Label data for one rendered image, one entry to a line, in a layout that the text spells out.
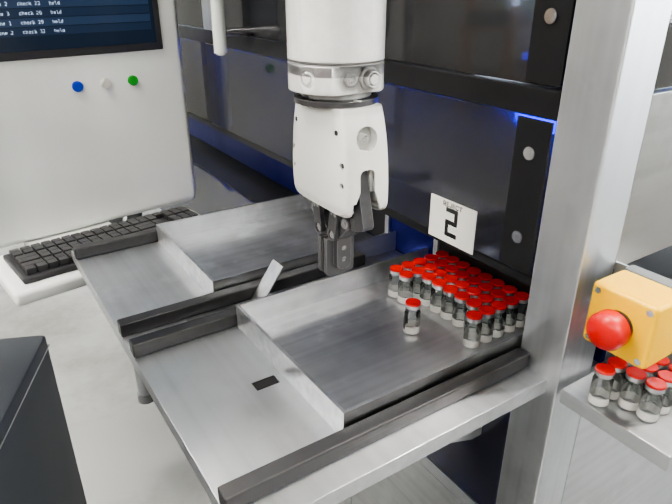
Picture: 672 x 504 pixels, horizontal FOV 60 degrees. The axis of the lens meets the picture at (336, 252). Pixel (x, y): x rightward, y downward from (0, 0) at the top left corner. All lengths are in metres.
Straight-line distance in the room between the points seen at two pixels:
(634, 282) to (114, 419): 1.76
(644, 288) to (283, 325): 0.44
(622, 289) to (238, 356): 0.45
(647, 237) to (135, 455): 1.60
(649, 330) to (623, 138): 0.19
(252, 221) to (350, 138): 0.68
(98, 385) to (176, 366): 1.54
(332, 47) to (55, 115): 0.95
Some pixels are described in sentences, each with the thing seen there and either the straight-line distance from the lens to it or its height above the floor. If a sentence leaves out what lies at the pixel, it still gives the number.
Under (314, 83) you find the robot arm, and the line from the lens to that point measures 0.50.
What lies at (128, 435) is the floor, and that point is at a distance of 2.05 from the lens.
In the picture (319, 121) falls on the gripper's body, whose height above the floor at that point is 1.20.
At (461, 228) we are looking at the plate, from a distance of 0.78.
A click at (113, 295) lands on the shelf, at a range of 0.95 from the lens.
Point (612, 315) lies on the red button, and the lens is 0.64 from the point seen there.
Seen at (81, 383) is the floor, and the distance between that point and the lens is 2.33.
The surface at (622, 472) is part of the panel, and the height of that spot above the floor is 0.62.
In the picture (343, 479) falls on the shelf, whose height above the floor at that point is 0.88.
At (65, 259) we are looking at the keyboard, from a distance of 1.23.
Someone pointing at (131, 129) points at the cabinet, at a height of 1.00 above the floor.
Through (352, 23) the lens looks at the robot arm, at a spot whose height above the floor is 1.28.
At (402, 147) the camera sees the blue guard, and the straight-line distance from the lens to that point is 0.84.
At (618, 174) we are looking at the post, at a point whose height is 1.13.
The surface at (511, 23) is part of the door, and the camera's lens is 0.71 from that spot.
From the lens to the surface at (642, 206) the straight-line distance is 0.73.
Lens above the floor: 1.32
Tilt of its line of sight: 25 degrees down
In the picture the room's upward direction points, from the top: straight up
